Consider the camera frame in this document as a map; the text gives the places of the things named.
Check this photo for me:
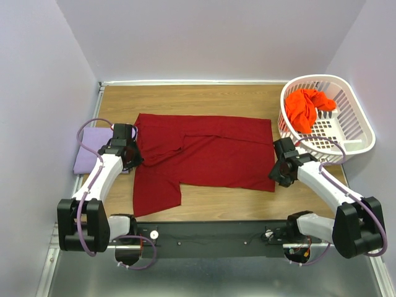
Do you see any orange t shirt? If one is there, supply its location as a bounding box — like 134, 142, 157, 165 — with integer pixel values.
285, 88, 337, 134

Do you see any white plastic laundry basket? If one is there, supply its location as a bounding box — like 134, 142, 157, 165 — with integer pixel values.
278, 74, 376, 163

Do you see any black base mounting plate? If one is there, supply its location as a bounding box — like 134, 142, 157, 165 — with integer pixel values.
123, 218, 322, 260

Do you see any aluminium frame rail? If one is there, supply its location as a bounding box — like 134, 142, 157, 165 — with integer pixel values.
35, 82, 396, 297

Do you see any dark red t shirt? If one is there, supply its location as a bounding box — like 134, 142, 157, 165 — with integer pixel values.
132, 113, 275, 217

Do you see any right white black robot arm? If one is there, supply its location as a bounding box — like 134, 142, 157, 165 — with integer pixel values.
269, 137, 388, 259

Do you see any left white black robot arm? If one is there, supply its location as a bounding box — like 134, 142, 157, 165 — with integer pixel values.
57, 124, 144, 257

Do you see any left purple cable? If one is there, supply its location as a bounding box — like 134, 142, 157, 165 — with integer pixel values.
75, 118, 114, 257

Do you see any folded purple t shirt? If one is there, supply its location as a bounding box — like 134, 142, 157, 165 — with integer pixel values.
73, 126, 117, 174

